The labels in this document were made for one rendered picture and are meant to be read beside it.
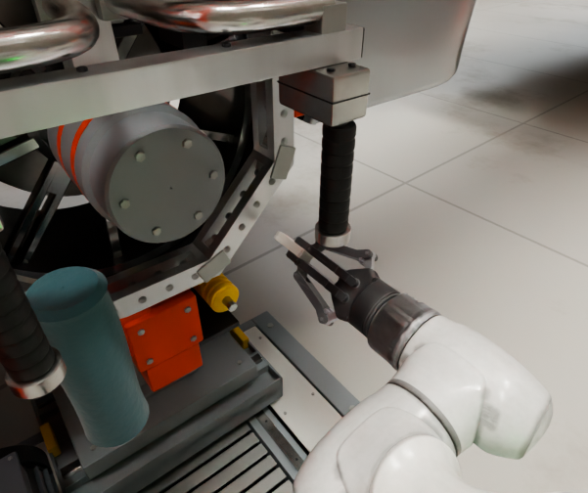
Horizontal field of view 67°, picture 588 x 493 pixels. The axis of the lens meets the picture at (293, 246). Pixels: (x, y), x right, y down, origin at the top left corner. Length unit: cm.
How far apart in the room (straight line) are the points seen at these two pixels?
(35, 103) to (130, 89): 7
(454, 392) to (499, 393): 4
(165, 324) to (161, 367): 9
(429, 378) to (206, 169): 32
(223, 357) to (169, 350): 32
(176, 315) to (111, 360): 20
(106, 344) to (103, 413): 11
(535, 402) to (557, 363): 105
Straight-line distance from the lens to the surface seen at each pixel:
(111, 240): 77
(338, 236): 53
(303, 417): 117
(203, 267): 73
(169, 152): 45
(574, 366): 159
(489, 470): 129
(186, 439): 107
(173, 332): 78
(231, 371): 108
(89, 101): 37
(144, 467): 106
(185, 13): 43
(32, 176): 80
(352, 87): 46
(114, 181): 44
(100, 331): 55
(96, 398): 63
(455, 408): 51
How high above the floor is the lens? 107
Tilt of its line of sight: 37 degrees down
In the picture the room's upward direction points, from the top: straight up
